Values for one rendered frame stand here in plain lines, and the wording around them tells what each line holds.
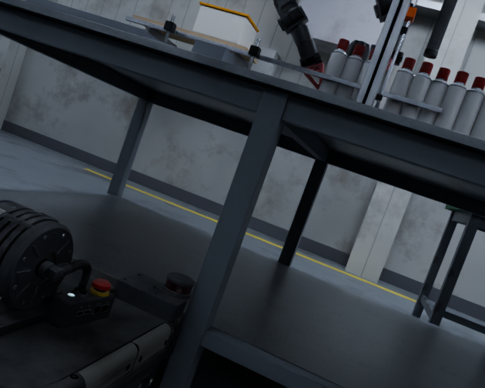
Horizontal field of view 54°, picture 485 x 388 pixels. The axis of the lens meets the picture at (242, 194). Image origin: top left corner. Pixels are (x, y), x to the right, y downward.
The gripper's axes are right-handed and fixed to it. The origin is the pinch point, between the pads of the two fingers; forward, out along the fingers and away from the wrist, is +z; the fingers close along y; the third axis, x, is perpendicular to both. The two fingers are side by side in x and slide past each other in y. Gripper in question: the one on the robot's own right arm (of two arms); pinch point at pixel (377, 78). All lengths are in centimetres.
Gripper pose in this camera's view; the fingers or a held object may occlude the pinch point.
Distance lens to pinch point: 160.9
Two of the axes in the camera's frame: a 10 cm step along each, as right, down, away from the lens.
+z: -3.3, 9.4, 0.7
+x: -2.7, -0.2, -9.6
